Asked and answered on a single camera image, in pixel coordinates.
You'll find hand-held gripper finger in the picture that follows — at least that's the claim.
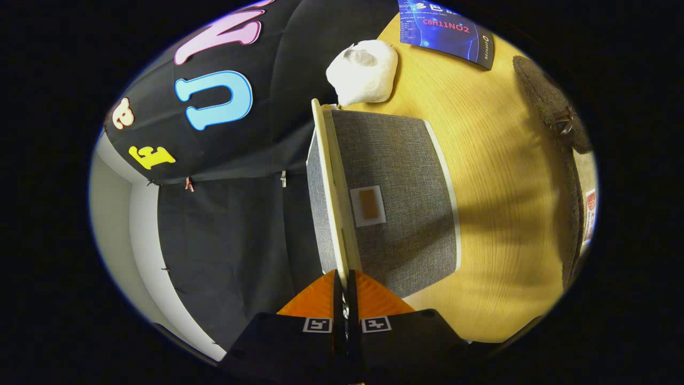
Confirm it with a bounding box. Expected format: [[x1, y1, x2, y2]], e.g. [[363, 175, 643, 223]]
[[346, 269, 473, 385], [216, 269, 346, 385]]

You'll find white plush toy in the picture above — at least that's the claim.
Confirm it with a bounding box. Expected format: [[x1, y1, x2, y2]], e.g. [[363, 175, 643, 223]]
[[325, 40, 399, 106]]

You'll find black backdrop cloth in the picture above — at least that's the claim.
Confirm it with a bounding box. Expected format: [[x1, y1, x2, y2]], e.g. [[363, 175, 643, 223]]
[[102, 0, 399, 351]]

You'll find blue book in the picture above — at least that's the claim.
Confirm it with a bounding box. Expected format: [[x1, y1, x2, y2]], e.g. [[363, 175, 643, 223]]
[[398, 0, 495, 70]]

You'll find brown fuzzy shoe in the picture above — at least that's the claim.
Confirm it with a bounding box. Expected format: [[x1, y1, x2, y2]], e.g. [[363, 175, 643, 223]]
[[513, 55, 598, 292]]

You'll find grey fabric storage box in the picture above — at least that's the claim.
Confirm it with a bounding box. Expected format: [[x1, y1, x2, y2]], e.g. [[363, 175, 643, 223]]
[[306, 98, 462, 299]]

